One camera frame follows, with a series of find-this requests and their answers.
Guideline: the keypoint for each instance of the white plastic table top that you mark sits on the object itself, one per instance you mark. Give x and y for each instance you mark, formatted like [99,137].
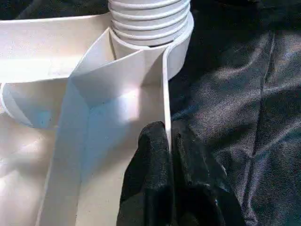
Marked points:
[47,141]

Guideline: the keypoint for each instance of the white plastic table leg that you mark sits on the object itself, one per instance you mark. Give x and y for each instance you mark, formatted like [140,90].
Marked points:
[150,23]

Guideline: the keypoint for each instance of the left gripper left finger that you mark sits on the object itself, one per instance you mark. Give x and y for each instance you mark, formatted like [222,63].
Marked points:
[148,176]

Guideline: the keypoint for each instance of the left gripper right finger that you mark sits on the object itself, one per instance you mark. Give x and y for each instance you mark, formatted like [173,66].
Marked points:
[200,188]

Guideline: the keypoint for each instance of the black shiny mat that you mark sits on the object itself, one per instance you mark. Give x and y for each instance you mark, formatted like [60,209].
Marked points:
[247,106]

